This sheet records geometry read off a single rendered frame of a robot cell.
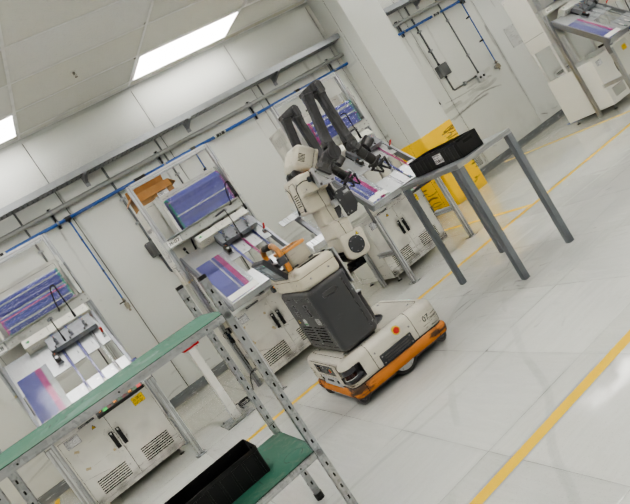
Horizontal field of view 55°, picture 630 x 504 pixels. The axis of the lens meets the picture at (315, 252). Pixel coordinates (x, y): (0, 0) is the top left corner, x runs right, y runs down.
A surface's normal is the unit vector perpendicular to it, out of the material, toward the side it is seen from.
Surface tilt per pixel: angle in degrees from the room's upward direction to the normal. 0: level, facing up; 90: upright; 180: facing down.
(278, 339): 90
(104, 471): 90
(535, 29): 90
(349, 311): 90
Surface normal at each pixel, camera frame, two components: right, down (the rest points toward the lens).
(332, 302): 0.33, -0.10
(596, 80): -0.75, 0.53
